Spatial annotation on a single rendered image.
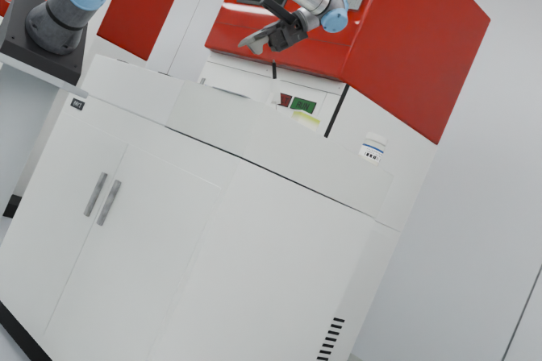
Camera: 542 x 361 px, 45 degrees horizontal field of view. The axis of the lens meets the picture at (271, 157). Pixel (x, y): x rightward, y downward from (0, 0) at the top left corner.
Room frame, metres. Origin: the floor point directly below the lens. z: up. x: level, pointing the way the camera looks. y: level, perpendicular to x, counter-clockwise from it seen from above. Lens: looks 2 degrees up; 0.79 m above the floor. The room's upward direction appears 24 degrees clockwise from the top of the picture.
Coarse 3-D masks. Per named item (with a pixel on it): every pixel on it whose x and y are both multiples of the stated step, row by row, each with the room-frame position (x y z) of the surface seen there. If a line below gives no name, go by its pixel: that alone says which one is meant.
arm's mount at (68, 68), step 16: (16, 0) 1.79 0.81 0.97; (32, 0) 1.83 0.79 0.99; (16, 16) 1.76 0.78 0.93; (0, 32) 1.77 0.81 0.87; (16, 32) 1.73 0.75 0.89; (0, 48) 1.69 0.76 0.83; (16, 48) 1.71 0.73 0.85; (32, 48) 1.74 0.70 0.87; (80, 48) 1.86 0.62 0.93; (32, 64) 1.74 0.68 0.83; (48, 64) 1.76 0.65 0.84; (64, 64) 1.79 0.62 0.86; (80, 64) 1.83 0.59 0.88; (64, 80) 1.79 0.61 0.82
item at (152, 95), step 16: (96, 64) 2.22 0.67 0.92; (112, 64) 2.15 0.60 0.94; (128, 64) 2.09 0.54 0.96; (96, 80) 2.19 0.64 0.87; (112, 80) 2.12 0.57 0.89; (128, 80) 2.06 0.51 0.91; (144, 80) 2.00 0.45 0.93; (160, 80) 1.94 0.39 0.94; (176, 80) 1.89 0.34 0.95; (96, 96) 2.16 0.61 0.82; (112, 96) 2.09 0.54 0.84; (128, 96) 2.03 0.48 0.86; (144, 96) 1.97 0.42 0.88; (160, 96) 1.92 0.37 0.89; (176, 96) 1.86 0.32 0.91; (144, 112) 1.95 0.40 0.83; (160, 112) 1.89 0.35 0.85
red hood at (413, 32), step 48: (240, 0) 2.75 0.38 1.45; (288, 0) 2.55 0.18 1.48; (384, 0) 2.30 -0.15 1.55; (432, 0) 2.48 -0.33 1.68; (240, 48) 2.66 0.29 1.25; (288, 48) 2.47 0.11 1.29; (336, 48) 2.30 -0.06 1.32; (384, 48) 2.37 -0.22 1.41; (432, 48) 2.56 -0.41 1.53; (384, 96) 2.45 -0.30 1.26; (432, 96) 2.65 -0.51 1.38
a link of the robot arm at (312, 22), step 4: (300, 8) 1.98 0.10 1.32; (300, 12) 1.97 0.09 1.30; (304, 12) 1.96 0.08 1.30; (308, 12) 1.96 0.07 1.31; (304, 16) 1.96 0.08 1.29; (308, 16) 1.96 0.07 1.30; (312, 16) 1.96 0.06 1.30; (308, 20) 1.96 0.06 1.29; (312, 20) 1.97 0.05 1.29; (316, 20) 1.97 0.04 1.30; (308, 24) 1.97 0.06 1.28; (312, 24) 1.97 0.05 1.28; (316, 24) 1.98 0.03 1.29; (308, 28) 1.98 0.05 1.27; (312, 28) 1.99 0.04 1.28
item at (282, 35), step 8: (296, 16) 1.97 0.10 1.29; (272, 24) 1.96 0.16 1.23; (280, 24) 1.94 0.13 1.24; (288, 24) 1.97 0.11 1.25; (296, 24) 2.00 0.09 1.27; (304, 24) 1.96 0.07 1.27; (280, 32) 1.96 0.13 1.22; (288, 32) 1.98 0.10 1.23; (296, 32) 1.99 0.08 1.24; (304, 32) 1.99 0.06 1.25; (272, 40) 1.96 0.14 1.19; (280, 40) 1.97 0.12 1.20; (288, 40) 1.96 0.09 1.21; (296, 40) 1.98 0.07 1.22; (272, 48) 2.00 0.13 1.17; (280, 48) 1.96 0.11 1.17
